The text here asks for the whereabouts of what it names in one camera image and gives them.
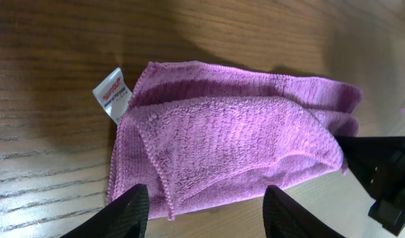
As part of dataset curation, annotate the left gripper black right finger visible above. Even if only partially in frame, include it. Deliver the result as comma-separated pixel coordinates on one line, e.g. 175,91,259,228
263,185,343,238

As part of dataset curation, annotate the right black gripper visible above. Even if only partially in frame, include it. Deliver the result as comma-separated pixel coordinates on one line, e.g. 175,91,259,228
336,136,405,236

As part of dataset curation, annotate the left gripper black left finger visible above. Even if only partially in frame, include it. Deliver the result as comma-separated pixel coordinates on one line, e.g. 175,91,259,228
62,184,150,238

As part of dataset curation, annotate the purple microfibre cloth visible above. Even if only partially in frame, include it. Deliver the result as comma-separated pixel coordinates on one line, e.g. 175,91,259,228
93,61,363,219

